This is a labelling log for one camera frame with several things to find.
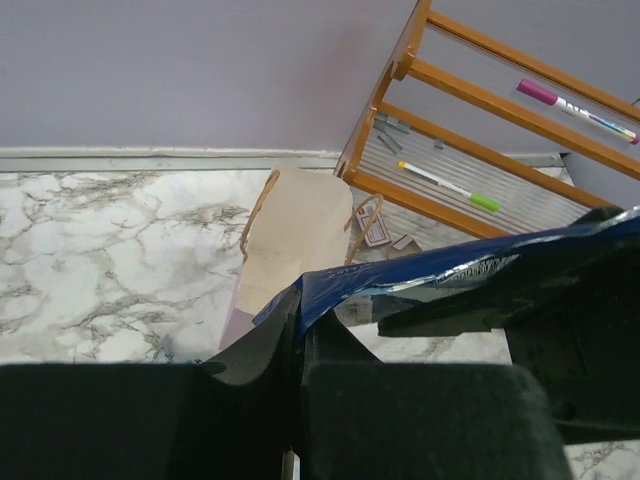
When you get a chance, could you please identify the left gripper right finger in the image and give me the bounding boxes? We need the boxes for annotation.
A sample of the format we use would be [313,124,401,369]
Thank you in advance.
[299,313,572,479]

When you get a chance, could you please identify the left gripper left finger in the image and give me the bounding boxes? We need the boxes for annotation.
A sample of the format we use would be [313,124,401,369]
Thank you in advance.
[1,288,301,479]

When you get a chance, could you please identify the blue Burts chips bag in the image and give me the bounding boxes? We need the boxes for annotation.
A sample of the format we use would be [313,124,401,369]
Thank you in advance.
[252,205,640,346]

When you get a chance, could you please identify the pink paper bag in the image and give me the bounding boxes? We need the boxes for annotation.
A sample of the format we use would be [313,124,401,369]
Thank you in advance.
[219,164,383,350]

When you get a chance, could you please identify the grey blue snack packet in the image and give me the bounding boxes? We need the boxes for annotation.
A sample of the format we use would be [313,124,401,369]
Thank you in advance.
[151,346,202,365]

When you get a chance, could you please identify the small red white box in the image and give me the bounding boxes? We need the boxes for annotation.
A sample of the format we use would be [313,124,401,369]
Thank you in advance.
[356,202,391,247]

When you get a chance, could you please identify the green tipped white pen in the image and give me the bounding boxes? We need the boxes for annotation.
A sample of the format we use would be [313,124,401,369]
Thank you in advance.
[397,161,501,213]

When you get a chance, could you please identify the wooden shelf rack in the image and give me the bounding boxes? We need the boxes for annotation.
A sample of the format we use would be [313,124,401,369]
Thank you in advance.
[336,1,639,238]

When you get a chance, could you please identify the pink marker pen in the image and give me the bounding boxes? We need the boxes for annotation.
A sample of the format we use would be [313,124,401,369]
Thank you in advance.
[516,79,639,145]

